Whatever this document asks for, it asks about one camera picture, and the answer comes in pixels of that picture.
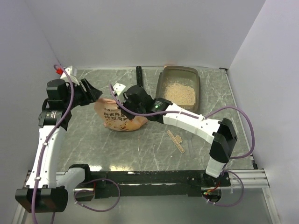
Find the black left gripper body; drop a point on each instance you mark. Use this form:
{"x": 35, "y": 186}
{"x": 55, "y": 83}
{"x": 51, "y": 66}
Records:
{"x": 80, "y": 97}

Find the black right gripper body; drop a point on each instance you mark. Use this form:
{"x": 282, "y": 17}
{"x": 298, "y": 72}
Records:
{"x": 127, "y": 104}

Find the orange cat litter bag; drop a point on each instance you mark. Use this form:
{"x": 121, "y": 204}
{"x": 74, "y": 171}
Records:
{"x": 113, "y": 119}

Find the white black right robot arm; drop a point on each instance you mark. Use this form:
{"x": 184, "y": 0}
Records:
{"x": 219, "y": 133}

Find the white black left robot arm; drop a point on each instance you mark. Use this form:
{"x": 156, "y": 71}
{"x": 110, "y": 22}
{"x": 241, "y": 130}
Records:
{"x": 44, "y": 192}

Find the beige clean litter pile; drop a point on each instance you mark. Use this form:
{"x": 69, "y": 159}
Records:
{"x": 180, "y": 94}

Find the brown plastic litter box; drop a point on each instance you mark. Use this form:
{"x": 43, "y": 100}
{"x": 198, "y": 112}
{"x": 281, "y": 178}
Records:
{"x": 183, "y": 75}

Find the black microphone with grey head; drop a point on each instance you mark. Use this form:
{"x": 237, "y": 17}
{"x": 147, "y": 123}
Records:
{"x": 139, "y": 77}

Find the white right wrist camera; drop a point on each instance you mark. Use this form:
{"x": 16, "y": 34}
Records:
{"x": 119, "y": 90}

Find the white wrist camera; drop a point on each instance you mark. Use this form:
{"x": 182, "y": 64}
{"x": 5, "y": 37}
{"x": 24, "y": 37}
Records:
{"x": 71, "y": 71}
{"x": 119, "y": 90}

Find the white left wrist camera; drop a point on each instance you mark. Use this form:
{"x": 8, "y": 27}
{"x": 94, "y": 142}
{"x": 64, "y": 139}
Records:
{"x": 71, "y": 71}

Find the aluminium frame rail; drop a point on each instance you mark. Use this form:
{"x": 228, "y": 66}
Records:
{"x": 251, "y": 178}

